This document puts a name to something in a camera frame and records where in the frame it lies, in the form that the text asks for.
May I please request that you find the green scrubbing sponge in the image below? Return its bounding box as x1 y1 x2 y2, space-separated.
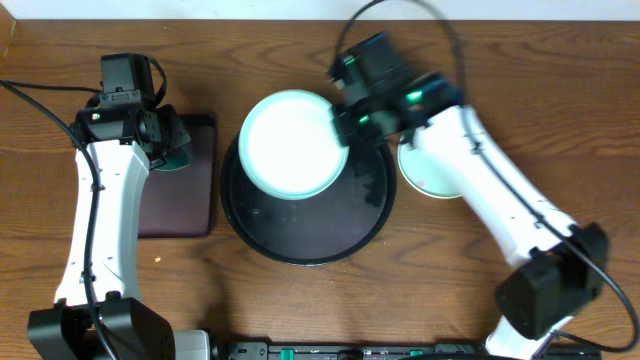
151 148 191 172

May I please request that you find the black rectangular tray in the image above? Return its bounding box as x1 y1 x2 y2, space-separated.
139 114 217 239

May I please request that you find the black round tray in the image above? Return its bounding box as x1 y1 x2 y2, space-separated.
220 141 397 266

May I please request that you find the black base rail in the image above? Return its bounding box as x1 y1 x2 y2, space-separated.
214 341 604 360

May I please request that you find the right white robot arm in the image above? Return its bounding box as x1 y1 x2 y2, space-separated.
331 71 609 359

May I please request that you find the mint green plate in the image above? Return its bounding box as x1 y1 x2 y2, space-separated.
397 144 462 199
238 89 349 200

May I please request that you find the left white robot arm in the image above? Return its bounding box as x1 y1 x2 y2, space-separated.
27 91 213 359

